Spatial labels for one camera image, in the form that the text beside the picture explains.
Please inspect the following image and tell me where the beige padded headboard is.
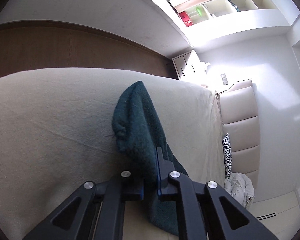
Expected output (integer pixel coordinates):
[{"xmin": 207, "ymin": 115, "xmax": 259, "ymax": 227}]
[{"xmin": 216, "ymin": 79, "xmax": 261, "ymax": 188}]

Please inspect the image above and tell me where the white wardrobe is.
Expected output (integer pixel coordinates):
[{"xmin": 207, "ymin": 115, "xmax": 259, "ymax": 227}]
[{"xmin": 249, "ymin": 187, "xmax": 300, "ymax": 239}]

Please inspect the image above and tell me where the zebra print pillow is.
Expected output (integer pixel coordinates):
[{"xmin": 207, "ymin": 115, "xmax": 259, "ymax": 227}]
[{"xmin": 222, "ymin": 133, "xmax": 232, "ymax": 178}]

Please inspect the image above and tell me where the red box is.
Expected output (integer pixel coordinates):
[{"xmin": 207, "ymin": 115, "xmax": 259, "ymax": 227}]
[{"xmin": 179, "ymin": 11, "xmax": 193, "ymax": 27}]

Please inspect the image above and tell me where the white bedside cabinet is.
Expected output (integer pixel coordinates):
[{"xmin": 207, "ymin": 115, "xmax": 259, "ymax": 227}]
[{"xmin": 172, "ymin": 50, "xmax": 206, "ymax": 83}]

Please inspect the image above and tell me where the white folded duvet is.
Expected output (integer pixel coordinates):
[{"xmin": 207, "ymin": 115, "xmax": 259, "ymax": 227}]
[{"xmin": 224, "ymin": 172, "xmax": 255, "ymax": 210}]

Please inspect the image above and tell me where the brown wooden bed frame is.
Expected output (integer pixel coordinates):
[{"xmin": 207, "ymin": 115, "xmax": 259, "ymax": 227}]
[{"xmin": 0, "ymin": 20, "xmax": 177, "ymax": 79}]

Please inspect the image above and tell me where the dark green knit sweater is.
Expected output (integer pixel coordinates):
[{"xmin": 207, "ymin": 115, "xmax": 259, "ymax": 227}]
[{"xmin": 112, "ymin": 81, "xmax": 187, "ymax": 236}]

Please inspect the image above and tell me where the beige bed sheet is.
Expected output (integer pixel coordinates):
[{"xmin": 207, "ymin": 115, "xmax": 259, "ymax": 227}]
[{"xmin": 0, "ymin": 68, "xmax": 225, "ymax": 239}]

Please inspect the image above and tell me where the white wall shelf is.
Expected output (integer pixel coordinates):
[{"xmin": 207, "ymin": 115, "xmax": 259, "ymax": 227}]
[{"xmin": 178, "ymin": 0, "xmax": 290, "ymax": 40}]

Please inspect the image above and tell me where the green plastic object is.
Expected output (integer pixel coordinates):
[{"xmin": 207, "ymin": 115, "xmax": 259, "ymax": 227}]
[{"xmin": 196, "ymin": 5, "xmax": 204, "ymax": 17}]

